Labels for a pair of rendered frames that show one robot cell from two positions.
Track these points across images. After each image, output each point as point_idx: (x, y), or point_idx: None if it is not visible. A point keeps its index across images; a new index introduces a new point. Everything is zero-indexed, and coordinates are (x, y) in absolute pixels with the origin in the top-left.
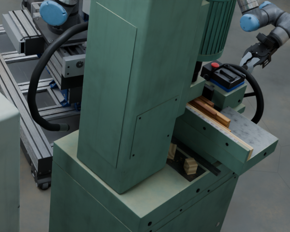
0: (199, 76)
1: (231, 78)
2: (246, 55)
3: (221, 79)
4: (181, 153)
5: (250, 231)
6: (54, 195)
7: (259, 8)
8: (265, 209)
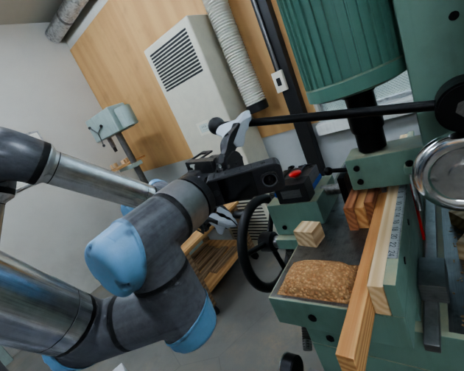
0: (353, 152)
1: (305, 165)
2: (213, 218)
3: (312, 173)
4: (445, 218)
5: (308, 352)
6: None
7: (133, 208)
8: (272, 350)
